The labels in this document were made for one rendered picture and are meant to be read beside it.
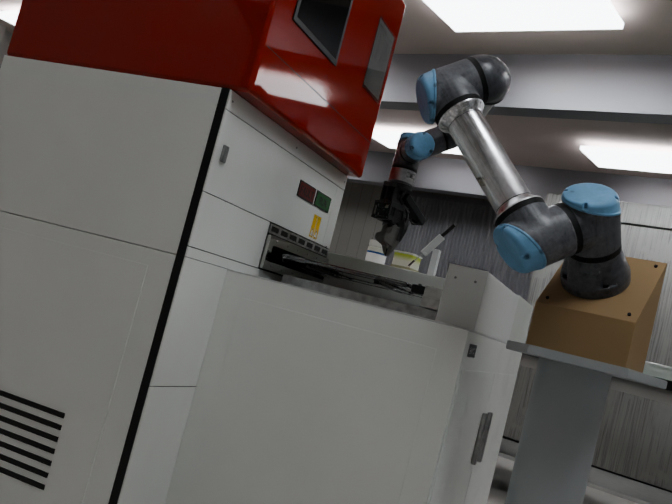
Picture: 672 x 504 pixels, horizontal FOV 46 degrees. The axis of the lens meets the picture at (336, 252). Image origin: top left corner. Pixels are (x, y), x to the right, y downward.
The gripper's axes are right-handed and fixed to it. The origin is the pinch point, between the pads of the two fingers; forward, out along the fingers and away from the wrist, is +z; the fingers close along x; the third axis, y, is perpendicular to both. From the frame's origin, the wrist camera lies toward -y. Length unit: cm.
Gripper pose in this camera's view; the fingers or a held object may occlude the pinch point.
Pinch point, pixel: (388, 252)
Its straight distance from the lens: 231.8
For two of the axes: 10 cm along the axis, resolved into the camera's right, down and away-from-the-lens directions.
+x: 6.6, 1.1, -7.5
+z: -2.5, 9.7, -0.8
